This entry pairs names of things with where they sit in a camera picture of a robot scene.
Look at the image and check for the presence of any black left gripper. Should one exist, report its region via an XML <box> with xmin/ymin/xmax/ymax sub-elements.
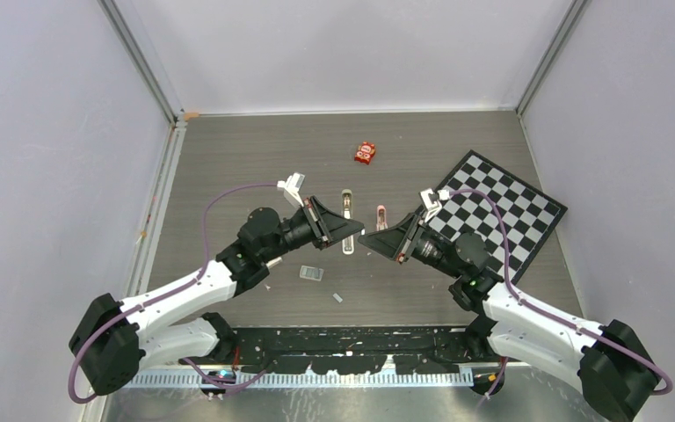
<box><xmin>261</xmin><ymin>196</ymin><xmax>363</xmax><ymax>264</ymax></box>

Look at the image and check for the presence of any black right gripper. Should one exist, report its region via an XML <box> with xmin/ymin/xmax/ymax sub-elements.
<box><xmin>359</xmin><ymin>212</ymin><xmax>464</xmax><ymax>280</ymax></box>

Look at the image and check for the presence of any pink white stapler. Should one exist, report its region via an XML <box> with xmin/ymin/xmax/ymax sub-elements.
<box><xmin>376</xmin><ymin>205</ymin><xmax>388</xmax><ymax>231</ymax></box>

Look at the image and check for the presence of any cream beige stapler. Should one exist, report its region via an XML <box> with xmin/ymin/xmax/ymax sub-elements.
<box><xmin>341</xmin><ymin>189</ymin><xmax>355</xmax><ymax>255</ymax></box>

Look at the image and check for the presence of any silver staple box tray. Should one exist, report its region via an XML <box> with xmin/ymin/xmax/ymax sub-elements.
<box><xmin>299</xmin><ymin>266</ymin><xmax>324</xmax><ymax>281</ymax></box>

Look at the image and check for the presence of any white staple box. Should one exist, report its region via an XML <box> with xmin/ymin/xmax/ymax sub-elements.
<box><xmin>266</xmin><ymin>257</ymin><xmax>283</xmax><ymax>269</ymax></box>

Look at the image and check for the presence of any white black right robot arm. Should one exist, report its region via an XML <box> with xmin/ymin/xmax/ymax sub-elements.
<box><xmin>359</xmin><ymin>214</ymin><xmax>660</xmax><ymax>421</ymax></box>

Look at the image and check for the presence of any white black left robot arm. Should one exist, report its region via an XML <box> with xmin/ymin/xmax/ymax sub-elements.
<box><xmin>68</xmin><ymin>196</ymin><xmax>364</xmax><ymax>404</ymax></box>

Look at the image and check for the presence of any red toy car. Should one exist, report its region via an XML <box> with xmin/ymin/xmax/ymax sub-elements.
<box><xmin>353</xmin><ymin>142</ymin><xmax>376</xmax><ymax>165</ymax></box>

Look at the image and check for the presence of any black white chessboard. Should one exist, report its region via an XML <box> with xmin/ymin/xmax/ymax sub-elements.
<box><xmin>429</xmin><ymin>150</ymin><xmax>568</xmax><ymax>284</ymax></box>

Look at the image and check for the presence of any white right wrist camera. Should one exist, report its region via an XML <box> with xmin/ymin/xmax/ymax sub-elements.
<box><xmin>419</xmin><ymin>188</ymin><xmax>450</xmax><ymax>224</ymax></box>

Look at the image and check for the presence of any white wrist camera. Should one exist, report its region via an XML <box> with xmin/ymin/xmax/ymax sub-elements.
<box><xmin>419</xmin><ymin>188</ymin><xmax>450</xmax><ymax>224</ymax></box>
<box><xmin>276</xmin><ymin>172</ymin><xmax>305</xmax><ymax>208</ymax></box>

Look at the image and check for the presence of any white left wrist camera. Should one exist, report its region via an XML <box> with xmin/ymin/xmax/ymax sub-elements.
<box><xmin>276</xmin><ymin>172</ymin><xmax>305</xmax><ymax>208</ymax></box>

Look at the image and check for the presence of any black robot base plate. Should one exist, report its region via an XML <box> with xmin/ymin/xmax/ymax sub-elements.
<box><xmin>178</xmin><ymin>311</ymin><xmax>525</xmax><ymax>376</ymax></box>

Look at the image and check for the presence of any aluminium slotted rail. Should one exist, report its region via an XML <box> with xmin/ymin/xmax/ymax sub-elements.
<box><xmin>126</xmin><ymin>367</ymin><xmax>474</xmax><ymax>389</ymax></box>

